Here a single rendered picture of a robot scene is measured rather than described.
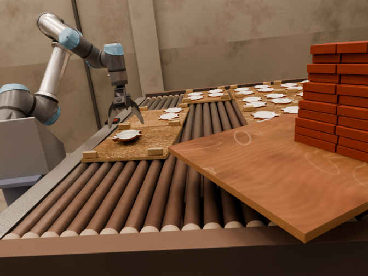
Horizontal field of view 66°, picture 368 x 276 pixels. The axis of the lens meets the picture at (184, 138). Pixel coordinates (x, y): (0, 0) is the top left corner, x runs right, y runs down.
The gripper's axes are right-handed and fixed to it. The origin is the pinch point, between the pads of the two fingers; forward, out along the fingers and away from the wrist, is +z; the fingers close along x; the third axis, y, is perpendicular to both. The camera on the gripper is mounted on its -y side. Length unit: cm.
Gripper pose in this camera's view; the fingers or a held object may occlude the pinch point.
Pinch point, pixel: (126, 127)
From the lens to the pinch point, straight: 127.9
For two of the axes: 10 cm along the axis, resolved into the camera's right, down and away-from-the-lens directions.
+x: -9.8, 1.4, -1.1
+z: 1.0, 9.5, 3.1
